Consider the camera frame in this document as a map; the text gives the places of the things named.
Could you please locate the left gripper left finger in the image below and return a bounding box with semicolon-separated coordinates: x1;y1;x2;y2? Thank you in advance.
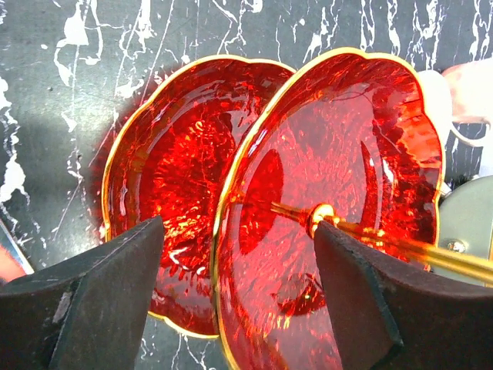
1;217;163;369

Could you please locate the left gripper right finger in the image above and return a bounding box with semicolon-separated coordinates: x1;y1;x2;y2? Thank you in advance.
314;222;492;369

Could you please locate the red three-tier dessert stand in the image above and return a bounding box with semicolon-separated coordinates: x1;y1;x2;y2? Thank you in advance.
100;46;493;370

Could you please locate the stainless steel tray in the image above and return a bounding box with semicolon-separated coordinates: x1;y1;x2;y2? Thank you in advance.
0;221;34;286

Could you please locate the large white cylinder container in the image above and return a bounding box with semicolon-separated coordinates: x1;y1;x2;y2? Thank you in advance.
438;176;492;260

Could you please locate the pink and white teacup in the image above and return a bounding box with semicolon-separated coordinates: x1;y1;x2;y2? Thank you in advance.
418;58;492;147

